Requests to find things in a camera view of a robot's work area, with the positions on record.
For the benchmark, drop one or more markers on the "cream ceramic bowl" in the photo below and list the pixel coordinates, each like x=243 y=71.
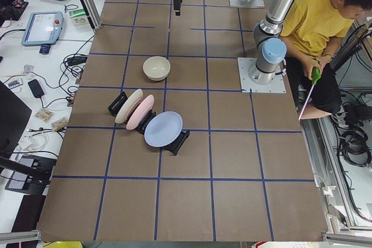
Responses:
x=156 y=68

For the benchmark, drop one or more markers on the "green white box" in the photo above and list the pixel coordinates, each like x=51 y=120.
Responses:
x=78 y=17

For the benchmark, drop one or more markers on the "black dish rack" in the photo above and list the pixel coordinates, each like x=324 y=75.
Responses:
x=173 y=147

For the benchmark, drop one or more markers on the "pink plate in rack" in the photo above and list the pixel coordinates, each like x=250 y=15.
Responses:
x=140 y=112

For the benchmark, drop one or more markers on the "cream plate in rack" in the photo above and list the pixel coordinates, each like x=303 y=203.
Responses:
x=129 y=106

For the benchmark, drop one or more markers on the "blue plate in rack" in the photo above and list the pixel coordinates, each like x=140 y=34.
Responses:
x=163 y=129

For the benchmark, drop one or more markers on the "near blue teach pendant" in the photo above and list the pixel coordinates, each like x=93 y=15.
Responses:
x=43 y=28

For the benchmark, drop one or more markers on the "person in yellow shirt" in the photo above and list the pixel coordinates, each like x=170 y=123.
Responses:
x=313 y=32

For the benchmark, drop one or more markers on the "black phone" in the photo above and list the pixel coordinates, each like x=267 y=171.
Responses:
x=36 y=88

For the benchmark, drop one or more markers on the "black monitor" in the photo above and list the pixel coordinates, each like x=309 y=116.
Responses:
x=14 y=117

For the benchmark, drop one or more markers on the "green handled tool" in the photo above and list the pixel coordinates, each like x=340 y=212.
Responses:
x=315 y=77

